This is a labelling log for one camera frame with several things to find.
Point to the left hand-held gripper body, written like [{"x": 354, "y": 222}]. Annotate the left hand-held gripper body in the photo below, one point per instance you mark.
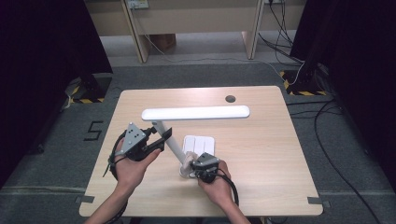
[{"x": 133, "y": 138}]

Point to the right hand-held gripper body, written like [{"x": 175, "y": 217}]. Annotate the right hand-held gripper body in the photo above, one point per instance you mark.
[{"x": 206, "y": 159}]

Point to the white desk lamp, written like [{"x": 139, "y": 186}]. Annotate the white desk lamp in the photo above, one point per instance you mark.
[{"x": 196, "y": 112}]

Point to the person's right hand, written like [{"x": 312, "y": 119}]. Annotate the person's right hand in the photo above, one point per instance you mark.
[{"x": 219, "y": 189}]

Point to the person's left hand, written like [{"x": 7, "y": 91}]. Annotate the person's left hand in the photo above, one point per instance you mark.
[{"x": 130, "y": 174}]

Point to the grey round table grommet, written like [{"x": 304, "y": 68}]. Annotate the grey round table grommet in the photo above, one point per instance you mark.
[{"x": 230, "y": 99}]

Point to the black stand base striped tape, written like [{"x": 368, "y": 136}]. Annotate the black stand base striped tape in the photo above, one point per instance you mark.
[
  {"x": 303, "y": 82},
  {"x": 93, "y": 87}
]

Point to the grey tape piece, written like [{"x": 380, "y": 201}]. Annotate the grey tape piece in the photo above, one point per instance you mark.
[
  {"x": 84, "y": 199},
  {"x": 316, "y": 200}
]

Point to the brown cardboard box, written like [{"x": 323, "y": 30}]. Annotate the brown cardboard box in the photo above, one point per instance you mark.
[{"x": 163, "y": 42}]

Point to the beige wooden desk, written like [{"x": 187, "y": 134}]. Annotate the beige wooden desk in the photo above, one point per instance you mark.
[{"x": 199, "y": 18}]

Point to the black curtain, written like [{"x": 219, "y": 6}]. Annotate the black curtain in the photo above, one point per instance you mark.
[
  {"x": 358, "y": 62},
  {"x": 40, "y": 62}
]

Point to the white wall socket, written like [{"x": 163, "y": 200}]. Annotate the white wall socket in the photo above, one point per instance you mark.
[{"x": 137, "y": 3}]

